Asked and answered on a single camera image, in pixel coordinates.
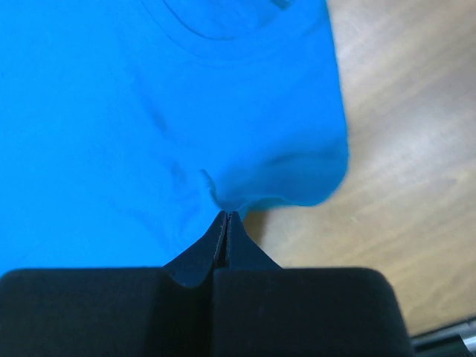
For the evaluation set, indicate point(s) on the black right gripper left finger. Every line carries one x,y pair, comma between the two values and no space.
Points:
114,311

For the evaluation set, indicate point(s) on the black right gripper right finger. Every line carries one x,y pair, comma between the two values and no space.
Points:
261,309

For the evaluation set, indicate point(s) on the blue t shirt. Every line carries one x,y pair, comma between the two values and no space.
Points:
126,126

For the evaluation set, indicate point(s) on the aluminium frame rail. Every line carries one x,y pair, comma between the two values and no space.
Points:
456,339

